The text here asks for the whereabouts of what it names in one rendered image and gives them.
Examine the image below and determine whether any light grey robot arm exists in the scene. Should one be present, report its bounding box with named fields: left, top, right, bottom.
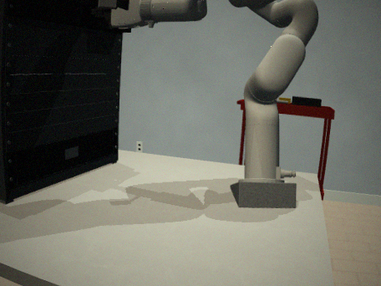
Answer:
left=140, top=0, right=318, bottom=182

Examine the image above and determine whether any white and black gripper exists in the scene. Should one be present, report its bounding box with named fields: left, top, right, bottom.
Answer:
left=91, top=0, right=148, bottom=30

